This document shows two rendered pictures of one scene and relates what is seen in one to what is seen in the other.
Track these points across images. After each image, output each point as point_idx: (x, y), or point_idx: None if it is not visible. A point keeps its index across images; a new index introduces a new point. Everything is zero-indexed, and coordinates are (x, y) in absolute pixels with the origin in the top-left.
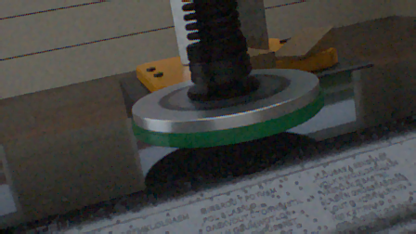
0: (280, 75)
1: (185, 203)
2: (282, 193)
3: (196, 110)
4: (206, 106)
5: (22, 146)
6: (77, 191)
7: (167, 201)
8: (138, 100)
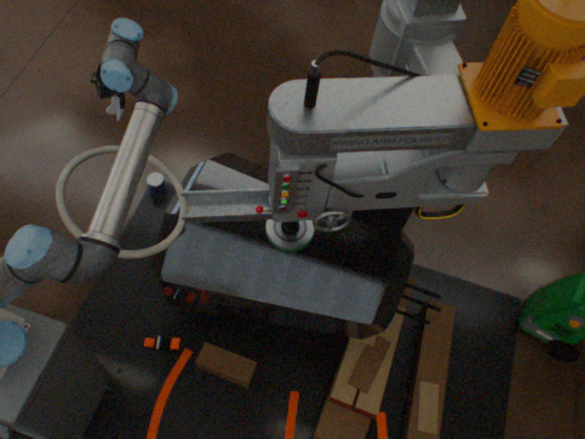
0: (306, 230)
1: (264, 247)
2: (283, 257)
3: (275, 234)
4: (279, 233)
5: (251, 183)
6: (248, 228)
7: (261, 245)
8: None
